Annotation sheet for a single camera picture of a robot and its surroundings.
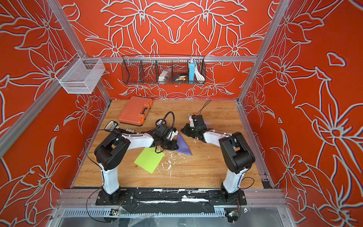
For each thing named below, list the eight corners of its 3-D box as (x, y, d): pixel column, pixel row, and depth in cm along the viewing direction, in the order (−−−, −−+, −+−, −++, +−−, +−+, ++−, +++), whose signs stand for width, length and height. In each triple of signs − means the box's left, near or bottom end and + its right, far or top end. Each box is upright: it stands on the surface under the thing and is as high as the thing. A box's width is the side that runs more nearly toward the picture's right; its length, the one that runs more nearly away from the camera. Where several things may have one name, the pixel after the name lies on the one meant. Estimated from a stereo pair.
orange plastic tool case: (119, 123, 106) (117, 119, 102) (133, 100, 122) (131, 96, 118) (142, 127, 104) (140, 123, 100) (152, 103, 120) (151, 98, 116)
